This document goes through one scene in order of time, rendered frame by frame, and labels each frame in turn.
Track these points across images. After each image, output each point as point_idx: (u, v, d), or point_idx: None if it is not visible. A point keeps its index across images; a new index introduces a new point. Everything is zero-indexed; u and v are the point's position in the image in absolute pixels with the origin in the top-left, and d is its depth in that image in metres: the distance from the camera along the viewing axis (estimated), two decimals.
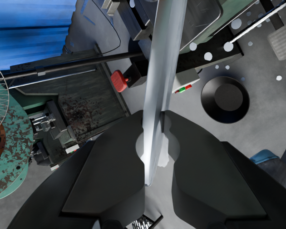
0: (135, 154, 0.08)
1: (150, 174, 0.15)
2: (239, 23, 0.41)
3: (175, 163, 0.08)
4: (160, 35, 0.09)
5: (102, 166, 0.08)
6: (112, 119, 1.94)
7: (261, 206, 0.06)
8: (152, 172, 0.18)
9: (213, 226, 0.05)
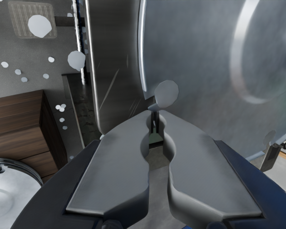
0: (140, 155, 0.08)
1: None
2: (75, 64, 0.23)
3: (170, 163, 0.08)
4: None
5: (106, 166, 0.08)
6: None
7: (256, 205, 0.06)
8: (159, 98, 0.14)
9: (213, 226, 0.05)
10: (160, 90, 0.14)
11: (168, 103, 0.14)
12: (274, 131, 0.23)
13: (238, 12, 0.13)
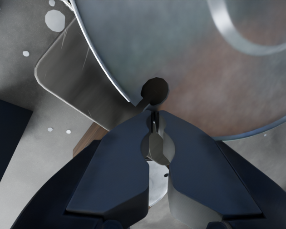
0: (140, 155, 0.08)
1: None
2: None
3: (170, 163, 0.08)
4: None
5: (106, 166, 0.08)
6: None
7: (256, 205, 0.06)
8: None
9: (213, 226, 0.05)
10: None
11: None
12: None
13: None
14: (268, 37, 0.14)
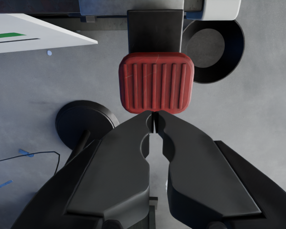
0: (140, 155, 0.08)
1: None
2: None
3: (170, 163, 0.08)
4: None
5: (107, 166, 0.08)
6: (145, 227, 1.24)
7: (256, 205, 0.06)
8: None
9: (213, 226, 0.05)
10: None
11: None
12: None
13: None
14: None
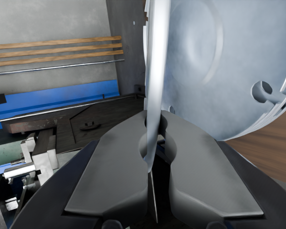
0: (138, 155, 0.08)
1: None
2: None
3: (172, 163, 0.08)
4: None
5: (105, 166, 0.08)
6: None
7: (258, 205, 0.06)
8: None
9: (213, 226, 0.05)
10: None
11: None
12: None
13: None
14: None
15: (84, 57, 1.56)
